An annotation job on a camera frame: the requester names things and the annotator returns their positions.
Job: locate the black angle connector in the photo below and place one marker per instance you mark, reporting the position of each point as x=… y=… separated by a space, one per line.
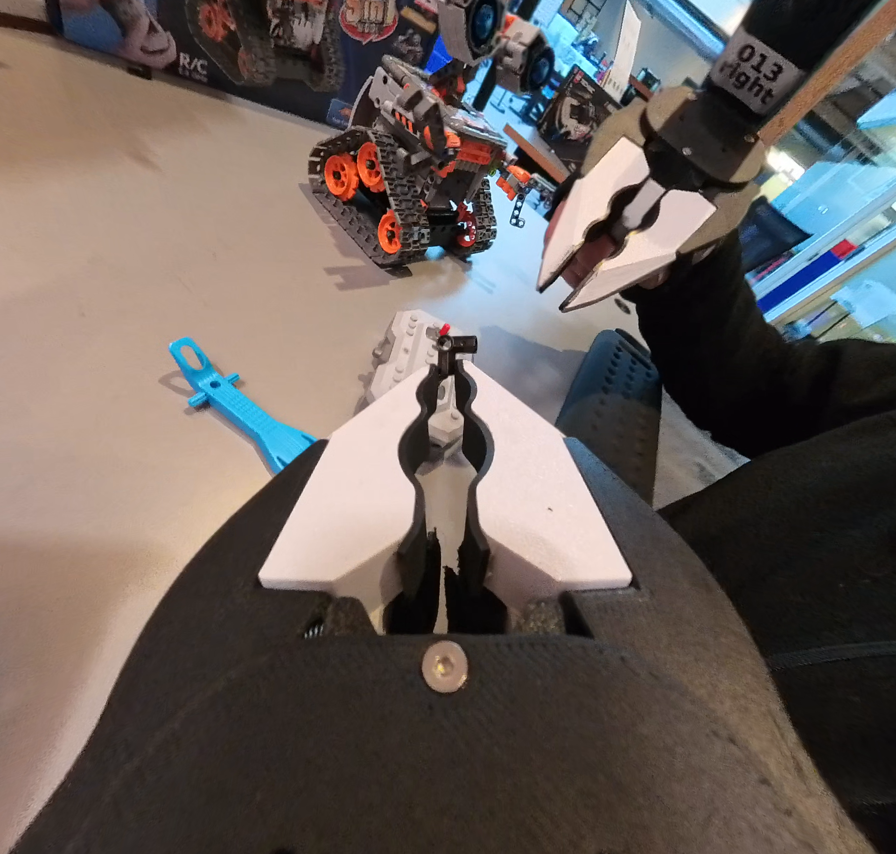
x=455 y=341

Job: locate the black dimpled pad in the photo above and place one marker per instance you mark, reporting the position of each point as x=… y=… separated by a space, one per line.
x=616 y=399

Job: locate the dark printed box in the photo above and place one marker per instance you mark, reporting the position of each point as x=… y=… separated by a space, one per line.
x=574 y=108

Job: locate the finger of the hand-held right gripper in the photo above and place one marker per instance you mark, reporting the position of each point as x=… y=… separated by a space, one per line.
x=658 y=238
x=595 y=182

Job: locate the person's right forearm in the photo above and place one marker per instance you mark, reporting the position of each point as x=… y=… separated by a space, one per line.
x=735 y=364

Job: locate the person's right hand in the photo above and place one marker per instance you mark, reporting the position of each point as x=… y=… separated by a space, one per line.
x=584 y=262

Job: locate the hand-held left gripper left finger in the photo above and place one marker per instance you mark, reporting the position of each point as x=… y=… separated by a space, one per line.
x=336 y=518

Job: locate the white control hub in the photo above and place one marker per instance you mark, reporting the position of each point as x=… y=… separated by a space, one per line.
x=406 y=350

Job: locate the blue toy box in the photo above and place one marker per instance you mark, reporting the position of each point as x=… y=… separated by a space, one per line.
x=280 y=28

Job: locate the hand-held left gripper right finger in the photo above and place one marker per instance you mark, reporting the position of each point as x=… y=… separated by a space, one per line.
x=560 y=518

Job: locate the tracked toy robot vehicle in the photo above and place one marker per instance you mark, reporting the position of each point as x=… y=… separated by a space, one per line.
x=420 y=161

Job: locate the blue brick separator tool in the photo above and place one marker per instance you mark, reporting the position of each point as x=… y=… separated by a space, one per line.
x=231 y=406

